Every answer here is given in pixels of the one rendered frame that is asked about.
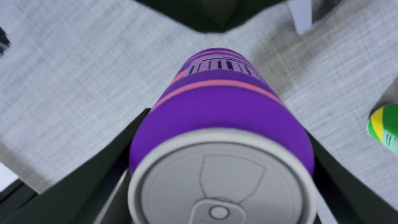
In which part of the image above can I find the purple drink can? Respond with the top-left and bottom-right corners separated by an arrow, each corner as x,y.
128,48 -> 317,224

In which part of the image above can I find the green and yellow drink can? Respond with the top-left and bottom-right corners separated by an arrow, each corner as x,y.
367,105 -> 398,156

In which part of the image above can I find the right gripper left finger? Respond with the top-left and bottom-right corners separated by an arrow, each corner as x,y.
0,108 -> 152,224

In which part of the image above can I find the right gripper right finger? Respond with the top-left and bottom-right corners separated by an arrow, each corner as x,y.
301,124 -> 398,224

